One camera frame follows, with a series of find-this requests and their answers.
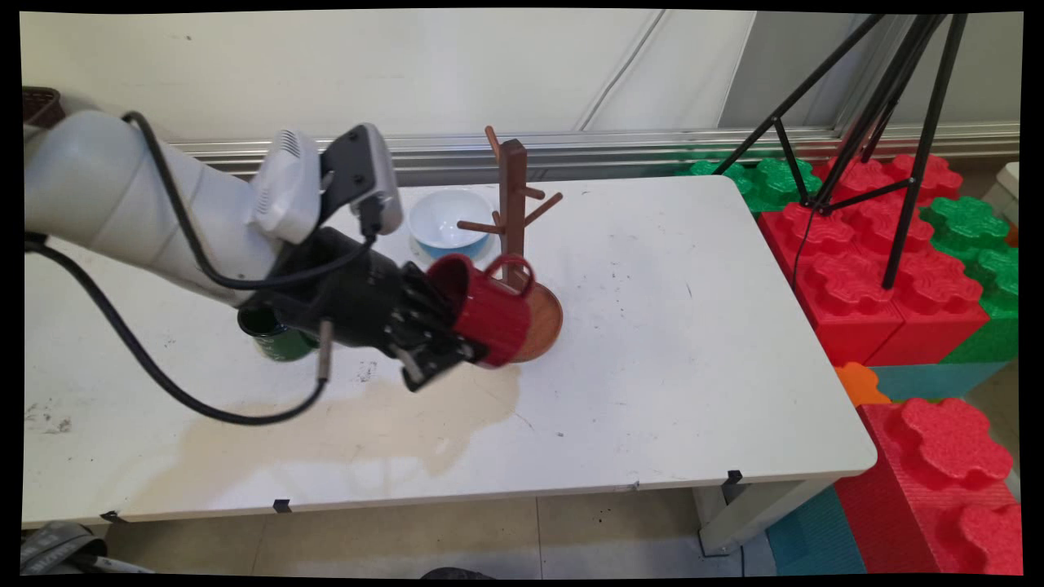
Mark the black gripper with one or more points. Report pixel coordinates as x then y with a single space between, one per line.
351 297

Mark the red enamel mug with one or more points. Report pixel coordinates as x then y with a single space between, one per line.
497 318

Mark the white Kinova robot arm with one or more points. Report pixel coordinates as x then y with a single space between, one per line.
106 191

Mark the white and blue bowl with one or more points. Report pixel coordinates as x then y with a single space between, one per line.
444 216

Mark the dark green mug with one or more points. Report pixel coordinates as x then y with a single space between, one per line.
281 342

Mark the wooden mug tree stand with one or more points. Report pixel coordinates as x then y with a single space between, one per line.
514 187

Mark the green foam block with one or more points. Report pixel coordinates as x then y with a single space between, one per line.
775 183
991 269

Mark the white table leg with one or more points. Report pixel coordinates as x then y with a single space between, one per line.
758 509

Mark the orange foam piece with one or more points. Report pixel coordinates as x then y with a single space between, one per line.
860 383

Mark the large red foam block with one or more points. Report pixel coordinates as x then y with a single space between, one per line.
864 302

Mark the teal foam block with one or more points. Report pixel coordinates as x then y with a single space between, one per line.
938 379
816 538

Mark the black tripod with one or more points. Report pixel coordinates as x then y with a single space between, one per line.
930 139

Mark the white box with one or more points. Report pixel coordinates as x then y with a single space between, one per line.
1005 191

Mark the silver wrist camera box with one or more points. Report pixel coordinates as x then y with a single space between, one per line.
371 175

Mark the aluminium wall rail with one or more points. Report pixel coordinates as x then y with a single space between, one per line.
636 147

